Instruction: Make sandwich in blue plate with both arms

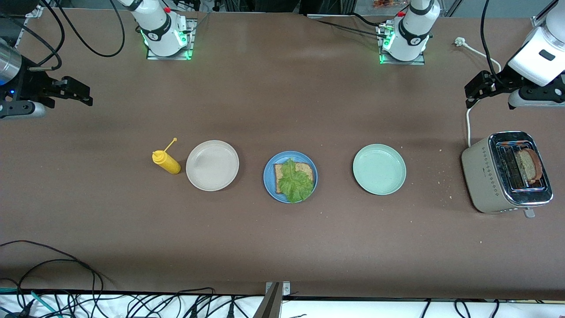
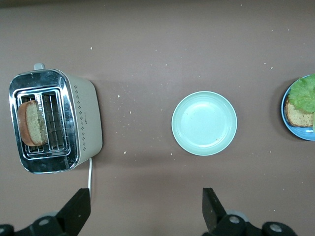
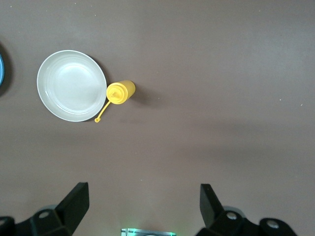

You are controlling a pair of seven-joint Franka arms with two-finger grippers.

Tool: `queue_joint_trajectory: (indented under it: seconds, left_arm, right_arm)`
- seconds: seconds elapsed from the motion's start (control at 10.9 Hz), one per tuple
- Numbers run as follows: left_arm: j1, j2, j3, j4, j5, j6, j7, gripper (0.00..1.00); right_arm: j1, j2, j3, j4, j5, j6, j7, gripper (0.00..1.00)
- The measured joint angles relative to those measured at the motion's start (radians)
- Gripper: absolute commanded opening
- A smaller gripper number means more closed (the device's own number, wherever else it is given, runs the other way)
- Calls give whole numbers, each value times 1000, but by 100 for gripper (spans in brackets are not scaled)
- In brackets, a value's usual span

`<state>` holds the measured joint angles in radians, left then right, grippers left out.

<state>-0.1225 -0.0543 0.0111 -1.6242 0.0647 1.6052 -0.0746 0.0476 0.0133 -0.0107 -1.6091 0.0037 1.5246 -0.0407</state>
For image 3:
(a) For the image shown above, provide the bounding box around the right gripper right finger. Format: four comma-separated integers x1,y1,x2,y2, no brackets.
194,183,298,236

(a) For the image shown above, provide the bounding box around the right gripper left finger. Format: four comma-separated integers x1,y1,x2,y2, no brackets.
0,181,89,236

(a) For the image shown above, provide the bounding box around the yellow mustard squeeze bottle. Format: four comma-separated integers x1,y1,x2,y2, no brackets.
94,80,136,123

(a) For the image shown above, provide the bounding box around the beige round plate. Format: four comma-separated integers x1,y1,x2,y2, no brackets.
36,50,108,123

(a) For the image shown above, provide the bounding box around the blue round plate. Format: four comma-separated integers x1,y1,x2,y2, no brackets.
0,46,5,91

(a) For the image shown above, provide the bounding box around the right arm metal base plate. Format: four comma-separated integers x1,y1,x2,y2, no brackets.
121,228,177,236

